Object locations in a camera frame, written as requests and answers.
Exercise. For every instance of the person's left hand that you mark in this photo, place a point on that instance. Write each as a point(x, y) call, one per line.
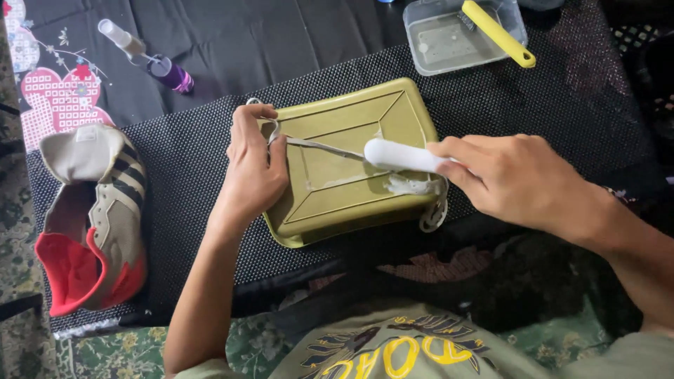
point(252, 168)

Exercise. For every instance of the person's right hand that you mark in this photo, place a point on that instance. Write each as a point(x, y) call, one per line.
point(521, 179)

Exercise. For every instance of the white shoelace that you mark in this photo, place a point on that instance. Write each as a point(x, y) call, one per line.
point(316, 146)

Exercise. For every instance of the white brush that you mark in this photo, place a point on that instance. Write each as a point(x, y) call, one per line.
point(397, 155)

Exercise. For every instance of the black mesh mat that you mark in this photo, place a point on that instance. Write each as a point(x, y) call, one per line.
point(526, 94)

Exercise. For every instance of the olive green plastic tray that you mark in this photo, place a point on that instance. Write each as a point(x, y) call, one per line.
point(347, 184)

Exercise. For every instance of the black floral cloth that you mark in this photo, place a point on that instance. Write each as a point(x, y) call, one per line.
point(221, 47)

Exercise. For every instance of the purple spray bottle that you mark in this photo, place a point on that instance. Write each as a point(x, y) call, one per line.
point(168, 72)

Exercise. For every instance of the clear plastic container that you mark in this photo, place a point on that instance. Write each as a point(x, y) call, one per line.
point(447, 45)

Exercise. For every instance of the beige sneaker with red lining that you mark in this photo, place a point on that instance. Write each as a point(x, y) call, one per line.
point(105, 221)

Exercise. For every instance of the black perforated basket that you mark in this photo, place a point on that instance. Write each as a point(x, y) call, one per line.
point(650, 68)

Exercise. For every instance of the person's green printed shirt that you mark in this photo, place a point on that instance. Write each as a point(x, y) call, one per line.
point(421, 352)

